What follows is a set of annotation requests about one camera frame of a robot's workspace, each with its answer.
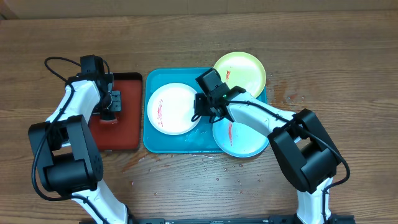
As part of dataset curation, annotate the black and red tray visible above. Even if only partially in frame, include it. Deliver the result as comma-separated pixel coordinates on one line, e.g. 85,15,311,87
88,72,142,151

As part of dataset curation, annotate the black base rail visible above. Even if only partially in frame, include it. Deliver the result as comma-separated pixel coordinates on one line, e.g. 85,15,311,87
79,214,355,224

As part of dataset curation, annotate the green and pink sponge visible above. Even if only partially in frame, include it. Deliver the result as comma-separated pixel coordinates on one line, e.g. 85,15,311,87
99,112,118,125

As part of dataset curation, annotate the white plate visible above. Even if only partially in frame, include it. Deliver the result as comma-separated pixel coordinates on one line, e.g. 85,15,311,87
146,83,200,135

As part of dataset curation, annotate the teal plastic tray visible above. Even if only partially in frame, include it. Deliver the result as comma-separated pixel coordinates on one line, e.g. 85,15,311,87
142,67,270,154

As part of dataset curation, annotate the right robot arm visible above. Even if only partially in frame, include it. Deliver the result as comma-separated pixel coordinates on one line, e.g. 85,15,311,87
192,68,355,223

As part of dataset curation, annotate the green plate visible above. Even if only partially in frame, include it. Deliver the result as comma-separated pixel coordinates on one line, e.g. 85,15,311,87
213,52,266,97

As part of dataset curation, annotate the light blue plate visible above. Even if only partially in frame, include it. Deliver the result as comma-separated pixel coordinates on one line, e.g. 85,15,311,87
212,119,269,158

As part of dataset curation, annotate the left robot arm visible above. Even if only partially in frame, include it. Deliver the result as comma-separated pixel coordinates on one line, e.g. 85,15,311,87
28,55,137,223

